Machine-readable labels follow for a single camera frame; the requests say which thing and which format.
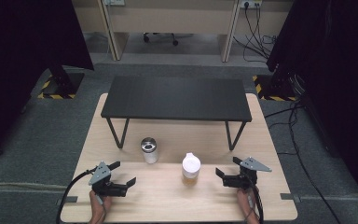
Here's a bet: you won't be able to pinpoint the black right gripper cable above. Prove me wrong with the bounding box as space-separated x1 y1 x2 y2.
244 174 265 224

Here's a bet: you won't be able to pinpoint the thin grey wrist cable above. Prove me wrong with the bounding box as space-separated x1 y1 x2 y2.
244 193 259 222

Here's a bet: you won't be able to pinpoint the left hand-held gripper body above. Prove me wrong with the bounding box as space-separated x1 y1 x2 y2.
88 161 129 198

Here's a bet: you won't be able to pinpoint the black curtain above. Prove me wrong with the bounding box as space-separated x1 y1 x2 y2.
0 0 95 162
266 0 358 213

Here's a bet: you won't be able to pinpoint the grey tape strip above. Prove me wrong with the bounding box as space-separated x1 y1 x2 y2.
55 195 78 206
280 192 302 203

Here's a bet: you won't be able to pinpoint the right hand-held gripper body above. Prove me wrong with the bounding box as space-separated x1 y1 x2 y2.
223 157 273 190

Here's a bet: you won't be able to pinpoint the black shelf with wire legs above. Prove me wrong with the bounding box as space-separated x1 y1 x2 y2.
101 75 253 152

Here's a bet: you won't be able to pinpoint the black office chair base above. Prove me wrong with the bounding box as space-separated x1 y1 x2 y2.
143 32 180 47

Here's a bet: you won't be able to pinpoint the beige office desk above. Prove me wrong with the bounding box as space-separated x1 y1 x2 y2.
71 0 293 63

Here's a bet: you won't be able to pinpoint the person's right hand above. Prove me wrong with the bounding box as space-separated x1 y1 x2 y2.
236 188 260 224

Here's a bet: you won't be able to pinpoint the glass jar with metal lid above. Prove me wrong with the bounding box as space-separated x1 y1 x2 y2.
140 136 159 164

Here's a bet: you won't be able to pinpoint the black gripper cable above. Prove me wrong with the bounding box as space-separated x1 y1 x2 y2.
244 174 265 224
55 168 98 224

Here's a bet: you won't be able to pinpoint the black floor cable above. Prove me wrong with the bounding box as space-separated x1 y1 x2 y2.
264 102 343 224

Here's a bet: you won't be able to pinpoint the person's left hand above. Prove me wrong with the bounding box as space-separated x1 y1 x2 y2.
88 189 113 224

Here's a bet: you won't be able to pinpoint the amber jar with white lid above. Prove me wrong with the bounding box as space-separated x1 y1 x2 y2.
181 152 201 187

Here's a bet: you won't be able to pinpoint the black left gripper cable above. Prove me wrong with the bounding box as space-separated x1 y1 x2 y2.
55 168 98 224

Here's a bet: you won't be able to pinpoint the black cables under desk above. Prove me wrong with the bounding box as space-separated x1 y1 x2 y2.
232 3 278 63

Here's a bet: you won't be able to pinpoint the stand base with striped tape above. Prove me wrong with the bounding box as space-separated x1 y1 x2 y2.
36 72 86 100
252 74 298 102

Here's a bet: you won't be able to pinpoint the white wall socket with plugs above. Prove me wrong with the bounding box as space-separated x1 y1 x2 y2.
240 0 263 9

